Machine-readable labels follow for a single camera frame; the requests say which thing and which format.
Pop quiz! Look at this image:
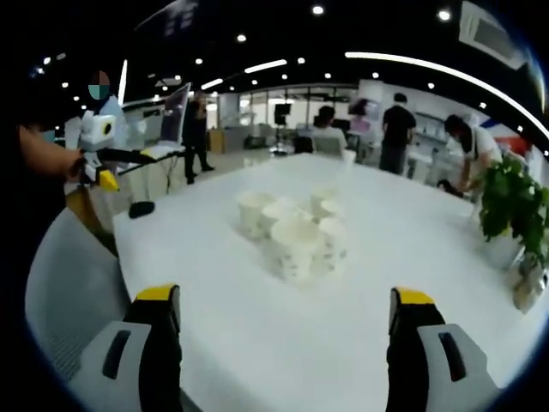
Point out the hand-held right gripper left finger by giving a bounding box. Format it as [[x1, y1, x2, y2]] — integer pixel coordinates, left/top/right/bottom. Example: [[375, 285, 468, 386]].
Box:
[[70, 282, 184, 412]]

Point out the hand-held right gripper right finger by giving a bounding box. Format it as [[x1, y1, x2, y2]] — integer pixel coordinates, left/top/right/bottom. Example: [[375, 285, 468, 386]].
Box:
[[385, 286, 504, 412]]

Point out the cluster of white paper cups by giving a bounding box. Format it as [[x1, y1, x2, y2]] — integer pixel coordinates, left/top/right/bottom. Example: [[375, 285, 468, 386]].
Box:
[[235, 184, 351, 289]]

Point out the white cloth covered table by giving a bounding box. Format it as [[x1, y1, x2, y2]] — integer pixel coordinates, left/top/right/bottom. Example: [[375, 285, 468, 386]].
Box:
[[123, 144, 187, 203]]

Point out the grey mesh chair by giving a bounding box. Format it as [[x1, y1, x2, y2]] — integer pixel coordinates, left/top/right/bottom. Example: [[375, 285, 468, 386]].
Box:
[[24, 207, 132, 384]]

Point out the small white plant pot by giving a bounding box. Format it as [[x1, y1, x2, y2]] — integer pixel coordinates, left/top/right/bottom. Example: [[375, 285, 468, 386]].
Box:
[[511, 251, 549, 315]]

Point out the green potted plant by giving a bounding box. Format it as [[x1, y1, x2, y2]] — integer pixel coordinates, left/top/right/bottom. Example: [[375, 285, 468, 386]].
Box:
[[477, 153, 549, 272]]

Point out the long ceiling light strip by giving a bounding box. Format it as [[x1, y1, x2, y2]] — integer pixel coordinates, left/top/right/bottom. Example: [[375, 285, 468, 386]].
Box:
[[344, 51, 549, 141]]

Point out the ceiling air vent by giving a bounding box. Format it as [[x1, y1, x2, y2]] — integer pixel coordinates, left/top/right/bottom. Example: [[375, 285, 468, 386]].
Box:
[[457, 1, 529, 66]]

